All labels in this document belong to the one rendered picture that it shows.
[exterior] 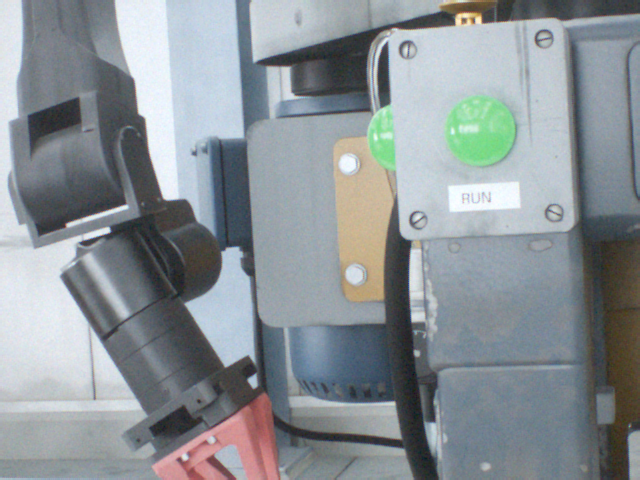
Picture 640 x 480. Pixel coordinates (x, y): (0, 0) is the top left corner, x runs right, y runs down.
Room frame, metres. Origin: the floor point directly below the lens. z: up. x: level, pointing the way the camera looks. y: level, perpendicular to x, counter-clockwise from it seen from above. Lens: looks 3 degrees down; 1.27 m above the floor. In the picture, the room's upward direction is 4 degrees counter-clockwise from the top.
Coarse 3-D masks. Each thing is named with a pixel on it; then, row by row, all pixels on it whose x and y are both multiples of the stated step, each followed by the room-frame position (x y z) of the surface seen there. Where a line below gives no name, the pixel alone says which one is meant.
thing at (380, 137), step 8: (384, 112) 0.59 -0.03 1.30; (392, 112) 0.59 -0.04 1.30; (376, 120) 0.59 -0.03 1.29; (384, 120) 0.59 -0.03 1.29; (392, 120) 0.59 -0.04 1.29; (368, 128) 0.60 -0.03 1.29; (376, 128) 0.59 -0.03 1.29; (384, 128) 0.59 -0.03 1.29; (392, 128) 0.59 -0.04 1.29; (368, 136) 0.60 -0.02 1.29; (376, 136) 0.59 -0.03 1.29; (384, 136) 0.59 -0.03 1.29; (392, 136) 0.59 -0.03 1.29; (368, 144) 0.60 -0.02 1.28; (376, 144) 0.59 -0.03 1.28; (384, 144) 0.59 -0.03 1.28; (392, 144) 0.59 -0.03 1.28; (376, 152) 0.59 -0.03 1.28; (384, 152) 0.59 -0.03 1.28; (392, 152) 0.59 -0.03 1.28; (376, 160) 0.60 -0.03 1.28; (384, 160) 0.59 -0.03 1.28; (392, 160) 0.59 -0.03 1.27; (384, 168) 0.60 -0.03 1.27; (392, 168) 0.60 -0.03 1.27
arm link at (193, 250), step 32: (128, 128) 0.83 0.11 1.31; (128, 160) 0.81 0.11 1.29; (128, 192) 0.81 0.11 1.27; (160, 192) 0.84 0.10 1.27; (32, 224) 0.84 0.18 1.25; (96, 224) 0.82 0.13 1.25; (128, 224) 0.88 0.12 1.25; (160, 224) 0.88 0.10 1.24; (192, 224) 0.91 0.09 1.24; (192, 256) 0.88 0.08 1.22; (192, 288) 0.88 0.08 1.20
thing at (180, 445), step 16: (176, 416) 0.82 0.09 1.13; (240, 416) 0.79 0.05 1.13; (176, 432) 0.82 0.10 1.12; (192, 432) 0.79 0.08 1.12; (208, 432) 0.79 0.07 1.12; (224, 432) 0.79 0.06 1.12; (240, 432) 0.79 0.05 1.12; (256, 432) 0.81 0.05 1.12; (160, 448) 0.82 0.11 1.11; (176, 448) 0.80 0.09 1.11; (192, 448) 0.80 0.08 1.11; (208, 448) 0.80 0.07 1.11; (240, 448) 0.79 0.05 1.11; (256, 448) 0.80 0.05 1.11; (160, 464) 0.80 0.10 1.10; (176, 464) 0.80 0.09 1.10; (192, 464) 0.81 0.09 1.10; (256, 464) 0.80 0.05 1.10
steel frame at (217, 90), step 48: (192, 0) 5.62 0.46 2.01; (240, 0) 5.98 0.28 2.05; (192, 48) 5.62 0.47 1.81; (240, 48) 5.98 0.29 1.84; (192, 96) 5.62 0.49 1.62; (240, 96) 5.57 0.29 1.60; (192, 144) 5.63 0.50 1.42; (192, 192) 5.63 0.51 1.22; (240, 288) 5.58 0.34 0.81; (240, 336) 5.59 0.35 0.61
